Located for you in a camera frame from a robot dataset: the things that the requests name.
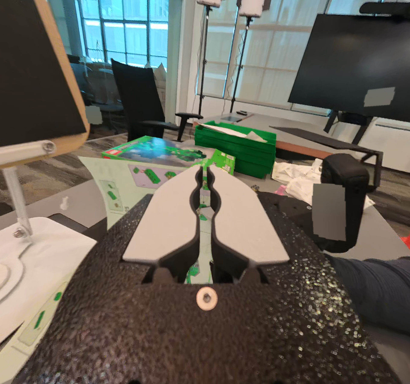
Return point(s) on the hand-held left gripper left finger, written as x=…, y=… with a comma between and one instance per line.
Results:
x=160, y=220

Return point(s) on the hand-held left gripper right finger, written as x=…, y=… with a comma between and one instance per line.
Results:
x=249, y=220

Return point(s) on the pale green instruction booklet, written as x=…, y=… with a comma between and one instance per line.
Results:
x=109, y=182

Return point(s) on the person's right forearm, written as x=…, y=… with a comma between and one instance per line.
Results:
x=378, y=287

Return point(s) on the grey desk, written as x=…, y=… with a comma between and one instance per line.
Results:
x=384, y=227

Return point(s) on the small pink piece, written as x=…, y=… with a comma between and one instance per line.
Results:
x=280, y=191

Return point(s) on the crumpled white plastic bags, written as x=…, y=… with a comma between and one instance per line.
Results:
x=299, y=179

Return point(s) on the black screen stand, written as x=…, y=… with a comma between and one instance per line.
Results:
x=320, y=137

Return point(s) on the stack of green plastic bins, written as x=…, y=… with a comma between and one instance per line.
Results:
x=237, y=153

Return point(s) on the green toy brick box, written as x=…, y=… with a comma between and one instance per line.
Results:
x=150, y=151

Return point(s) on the small red item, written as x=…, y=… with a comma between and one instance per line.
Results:
x=406, y=242

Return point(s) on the white paper sheet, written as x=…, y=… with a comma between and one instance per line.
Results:
x=224, y=129

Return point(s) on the small white plastic piece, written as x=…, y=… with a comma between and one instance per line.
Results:
x=65, y=203

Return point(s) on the grey table with brown edge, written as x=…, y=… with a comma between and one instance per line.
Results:
x=262, y=122

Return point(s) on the flat grey device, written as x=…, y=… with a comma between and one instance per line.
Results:
x=231, y=119

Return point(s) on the black office chair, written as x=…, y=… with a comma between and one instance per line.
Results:
x=141, y=102

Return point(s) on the large black screen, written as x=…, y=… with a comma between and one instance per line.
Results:
x=349, y=63

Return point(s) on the black camera bar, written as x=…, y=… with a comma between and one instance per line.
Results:
x=384, y=7

